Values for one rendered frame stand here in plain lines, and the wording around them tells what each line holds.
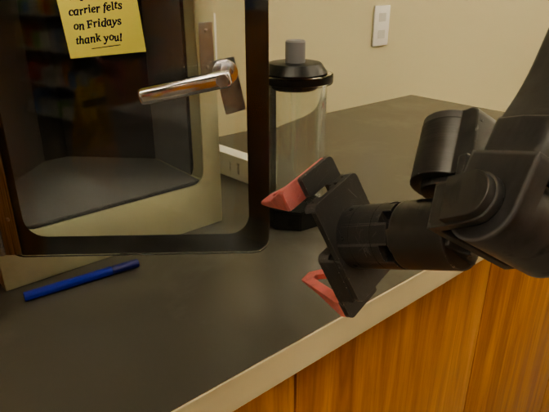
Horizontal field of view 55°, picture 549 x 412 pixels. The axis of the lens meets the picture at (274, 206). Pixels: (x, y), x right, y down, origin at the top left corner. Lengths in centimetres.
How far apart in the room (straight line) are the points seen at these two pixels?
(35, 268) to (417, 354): 56
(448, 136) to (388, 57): 131
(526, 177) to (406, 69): 150
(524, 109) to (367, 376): 48
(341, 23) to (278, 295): 105
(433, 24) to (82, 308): 154
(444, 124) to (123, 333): 39
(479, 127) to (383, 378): 48
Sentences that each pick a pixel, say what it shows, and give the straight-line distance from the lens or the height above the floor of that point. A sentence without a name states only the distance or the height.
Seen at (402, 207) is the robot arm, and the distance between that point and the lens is 43.
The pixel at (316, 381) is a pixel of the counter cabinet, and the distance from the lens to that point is 68.
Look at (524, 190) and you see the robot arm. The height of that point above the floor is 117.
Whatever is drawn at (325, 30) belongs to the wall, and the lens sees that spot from 152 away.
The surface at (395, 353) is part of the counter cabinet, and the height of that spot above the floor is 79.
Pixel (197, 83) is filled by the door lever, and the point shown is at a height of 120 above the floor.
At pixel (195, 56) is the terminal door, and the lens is 55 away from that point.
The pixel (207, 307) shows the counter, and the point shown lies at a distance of 62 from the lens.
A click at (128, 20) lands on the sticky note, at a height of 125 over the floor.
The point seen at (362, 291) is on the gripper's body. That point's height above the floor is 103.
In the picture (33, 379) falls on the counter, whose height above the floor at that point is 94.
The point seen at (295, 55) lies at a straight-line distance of 75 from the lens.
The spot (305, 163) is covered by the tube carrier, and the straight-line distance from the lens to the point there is 76.
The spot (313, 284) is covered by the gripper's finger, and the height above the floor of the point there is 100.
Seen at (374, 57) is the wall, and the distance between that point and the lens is 169.
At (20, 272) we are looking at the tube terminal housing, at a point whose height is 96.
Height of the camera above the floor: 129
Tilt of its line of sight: 23 degrees down
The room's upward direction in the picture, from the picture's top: straight up
